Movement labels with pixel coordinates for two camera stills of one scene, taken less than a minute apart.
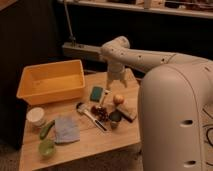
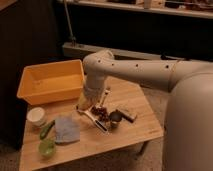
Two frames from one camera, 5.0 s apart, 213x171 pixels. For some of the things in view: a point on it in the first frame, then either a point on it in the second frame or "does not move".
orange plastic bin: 52,82 does not move
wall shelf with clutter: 186,8 does not move
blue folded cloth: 67,129 does not move
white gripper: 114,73 -> 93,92
